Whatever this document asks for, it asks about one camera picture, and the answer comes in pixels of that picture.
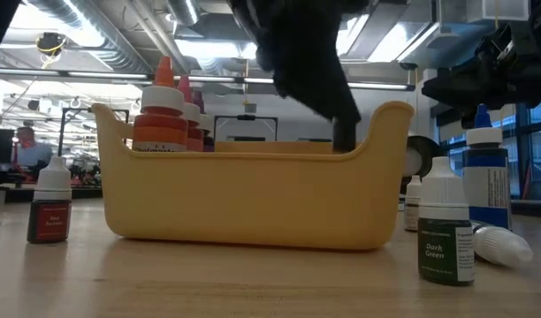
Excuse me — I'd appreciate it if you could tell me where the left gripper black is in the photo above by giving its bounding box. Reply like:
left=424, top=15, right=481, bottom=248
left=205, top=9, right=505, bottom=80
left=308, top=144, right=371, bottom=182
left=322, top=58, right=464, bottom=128
left=228, top=0, right=371, bottom=154

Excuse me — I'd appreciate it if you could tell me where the yellow plastic bin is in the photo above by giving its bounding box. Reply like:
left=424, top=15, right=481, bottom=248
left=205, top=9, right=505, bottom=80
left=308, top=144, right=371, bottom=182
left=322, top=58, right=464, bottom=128
left=91, top=100, right=416, bottom=251

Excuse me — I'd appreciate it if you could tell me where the small pale-label coloring bottle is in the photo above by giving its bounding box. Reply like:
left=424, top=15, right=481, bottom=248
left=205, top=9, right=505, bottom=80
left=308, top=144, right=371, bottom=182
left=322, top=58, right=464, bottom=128
left=403, top=174, right=423, bottom=233

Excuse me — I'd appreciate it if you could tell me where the large orange food coloring bottle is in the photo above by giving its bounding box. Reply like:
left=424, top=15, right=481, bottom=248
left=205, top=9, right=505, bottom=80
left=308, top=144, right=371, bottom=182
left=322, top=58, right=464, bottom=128
left=132, top=56, right=189, bottom=153

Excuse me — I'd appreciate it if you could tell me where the person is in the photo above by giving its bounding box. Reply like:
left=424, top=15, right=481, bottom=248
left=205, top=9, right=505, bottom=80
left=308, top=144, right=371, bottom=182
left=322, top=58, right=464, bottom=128
left=11, top=126, right=54, bottom=180

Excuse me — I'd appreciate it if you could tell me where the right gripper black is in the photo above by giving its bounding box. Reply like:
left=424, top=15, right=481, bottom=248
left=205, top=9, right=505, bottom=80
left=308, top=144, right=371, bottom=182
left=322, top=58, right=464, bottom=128
left=422, top=57, right=541, bottom=132

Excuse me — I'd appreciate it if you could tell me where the blue-lit window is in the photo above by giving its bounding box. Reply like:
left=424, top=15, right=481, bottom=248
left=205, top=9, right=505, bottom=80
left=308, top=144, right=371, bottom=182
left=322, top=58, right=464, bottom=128
left=438, top=102, right=541, bottom=200

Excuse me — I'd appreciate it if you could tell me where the white cylinder roll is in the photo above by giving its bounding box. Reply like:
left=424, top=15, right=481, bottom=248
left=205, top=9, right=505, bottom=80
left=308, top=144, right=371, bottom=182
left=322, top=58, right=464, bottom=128
left=405, top=134, right=441, bottom=182

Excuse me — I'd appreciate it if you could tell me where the large red food coloring bottle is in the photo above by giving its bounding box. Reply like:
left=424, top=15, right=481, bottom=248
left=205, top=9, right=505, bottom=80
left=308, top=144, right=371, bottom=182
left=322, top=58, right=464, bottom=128
left=177, top=74, right=205, bottom=153

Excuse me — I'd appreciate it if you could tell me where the round silver ventilation duct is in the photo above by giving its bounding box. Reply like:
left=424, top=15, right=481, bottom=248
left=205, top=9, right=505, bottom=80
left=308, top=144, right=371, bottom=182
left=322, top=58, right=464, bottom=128
left=13, top=0, right=201, bottom=120

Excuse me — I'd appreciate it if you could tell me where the small red food coloring bottle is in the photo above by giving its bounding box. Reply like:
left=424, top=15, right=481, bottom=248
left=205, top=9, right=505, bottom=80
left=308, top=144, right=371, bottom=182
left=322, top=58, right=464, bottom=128
left=26, top=155, right=73, bottom=245

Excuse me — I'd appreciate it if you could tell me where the large blue food coloring bottle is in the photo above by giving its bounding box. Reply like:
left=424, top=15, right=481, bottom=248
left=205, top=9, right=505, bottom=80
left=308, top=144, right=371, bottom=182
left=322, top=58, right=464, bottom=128
left=461, top=103, right=514, bottom=231

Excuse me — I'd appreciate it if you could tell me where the small dark green coloring bottle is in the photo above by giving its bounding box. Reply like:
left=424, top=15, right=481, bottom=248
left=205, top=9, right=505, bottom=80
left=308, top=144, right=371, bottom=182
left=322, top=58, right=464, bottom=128
left=416, top=155, right=476, bottom=287

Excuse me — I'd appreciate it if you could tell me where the white ceiling box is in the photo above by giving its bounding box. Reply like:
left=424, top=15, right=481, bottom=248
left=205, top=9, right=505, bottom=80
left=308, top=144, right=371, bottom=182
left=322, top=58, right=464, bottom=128
left=467, top=0, right=530, bottom=21

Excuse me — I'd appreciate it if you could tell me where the small dark food coloring bottle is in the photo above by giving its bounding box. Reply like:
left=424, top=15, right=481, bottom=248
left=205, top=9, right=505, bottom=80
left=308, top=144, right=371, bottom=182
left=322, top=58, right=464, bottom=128
left=470, top=219, right=536, bottom=269

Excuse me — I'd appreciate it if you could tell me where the rectangular metal ceiling duct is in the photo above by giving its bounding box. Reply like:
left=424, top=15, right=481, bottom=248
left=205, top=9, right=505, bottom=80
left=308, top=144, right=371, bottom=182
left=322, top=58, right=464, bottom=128
left=340, top=0, right=442, bottom=63

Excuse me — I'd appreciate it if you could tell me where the tall black frame stand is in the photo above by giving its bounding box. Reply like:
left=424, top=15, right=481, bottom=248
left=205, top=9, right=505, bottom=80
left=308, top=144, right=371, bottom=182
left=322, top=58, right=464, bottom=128
left=57, top=107, right=131, bottom=156

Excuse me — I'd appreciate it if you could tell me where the long ceiling light bar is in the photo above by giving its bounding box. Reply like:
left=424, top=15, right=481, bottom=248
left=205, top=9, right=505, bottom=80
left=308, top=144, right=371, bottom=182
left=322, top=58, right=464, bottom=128
left=0, top=65, right=416, bottom=92

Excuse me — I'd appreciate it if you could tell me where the black monitor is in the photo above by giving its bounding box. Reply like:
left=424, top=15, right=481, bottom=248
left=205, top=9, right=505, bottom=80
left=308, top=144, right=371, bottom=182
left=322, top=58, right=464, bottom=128
left=0, top=127, right=16, bottom=165

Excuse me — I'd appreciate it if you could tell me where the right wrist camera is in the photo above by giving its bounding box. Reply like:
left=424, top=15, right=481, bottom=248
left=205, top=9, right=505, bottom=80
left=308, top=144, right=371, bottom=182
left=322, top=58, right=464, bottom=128
left=476, top=16, right=541, bottom=67

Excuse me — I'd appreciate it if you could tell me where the black ceiling device yellow cable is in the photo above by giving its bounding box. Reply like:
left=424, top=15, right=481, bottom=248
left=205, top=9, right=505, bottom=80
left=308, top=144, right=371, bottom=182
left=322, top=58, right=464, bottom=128
left=34, top=31, right=68, bottom=68

